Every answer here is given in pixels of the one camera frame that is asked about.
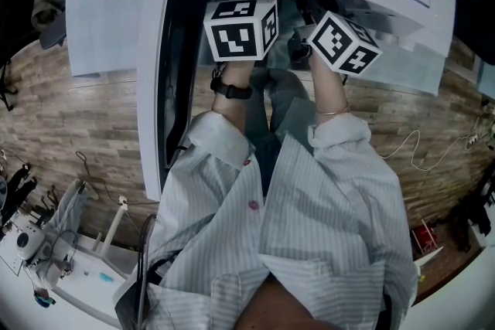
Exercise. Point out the black swivel chair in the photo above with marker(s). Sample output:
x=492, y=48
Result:
x=5, y=85

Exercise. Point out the person's right forearm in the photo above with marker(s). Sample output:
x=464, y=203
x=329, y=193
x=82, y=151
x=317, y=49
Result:
x=328, y=89

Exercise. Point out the pale striped shirt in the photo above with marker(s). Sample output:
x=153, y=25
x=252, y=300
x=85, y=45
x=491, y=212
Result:
x=309, y=212

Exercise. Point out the pale denim garment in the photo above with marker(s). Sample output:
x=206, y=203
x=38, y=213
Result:
x=71, y=205

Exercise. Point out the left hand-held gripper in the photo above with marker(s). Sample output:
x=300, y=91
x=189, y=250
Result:
x=236, y=36

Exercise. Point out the red frame stand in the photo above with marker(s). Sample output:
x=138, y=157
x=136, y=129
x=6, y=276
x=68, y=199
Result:
x=424, y=237

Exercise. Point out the small teal object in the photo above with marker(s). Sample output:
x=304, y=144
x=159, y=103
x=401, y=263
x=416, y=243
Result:
x=105, y=277

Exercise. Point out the black tripod stand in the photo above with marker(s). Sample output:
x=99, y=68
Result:
x=17, y=191

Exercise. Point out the white table with teal top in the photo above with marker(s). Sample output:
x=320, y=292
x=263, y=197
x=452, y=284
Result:
x=486, y=83

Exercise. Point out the office chair with grey garment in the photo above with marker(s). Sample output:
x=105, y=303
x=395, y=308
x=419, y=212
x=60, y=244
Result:
x=50, y=11

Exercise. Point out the black wrist band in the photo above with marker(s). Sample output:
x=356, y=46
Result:
x=232, y=90

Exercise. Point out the white power strip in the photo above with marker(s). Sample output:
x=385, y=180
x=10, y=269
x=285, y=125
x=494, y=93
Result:
x=471, y=141

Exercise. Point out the person's chest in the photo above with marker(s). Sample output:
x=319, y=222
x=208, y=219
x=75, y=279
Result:
x=282, y=309

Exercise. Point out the white round device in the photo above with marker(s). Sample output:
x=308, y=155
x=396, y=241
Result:
x=29, y=243

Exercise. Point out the white table with pale cloth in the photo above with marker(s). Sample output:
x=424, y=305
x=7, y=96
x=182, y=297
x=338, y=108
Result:
x=104, y=11

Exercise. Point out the white desk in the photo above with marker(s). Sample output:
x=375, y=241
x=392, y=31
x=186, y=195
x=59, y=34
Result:
x=77, y=293

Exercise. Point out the person's left forearm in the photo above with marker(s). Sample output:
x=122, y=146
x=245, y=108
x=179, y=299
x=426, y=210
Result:
x=236, y=110

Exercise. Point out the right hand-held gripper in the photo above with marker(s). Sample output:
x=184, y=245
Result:
x=336, y=40

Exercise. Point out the blue jeans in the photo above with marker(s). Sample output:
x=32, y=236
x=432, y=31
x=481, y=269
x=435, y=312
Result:
x=288, y=96

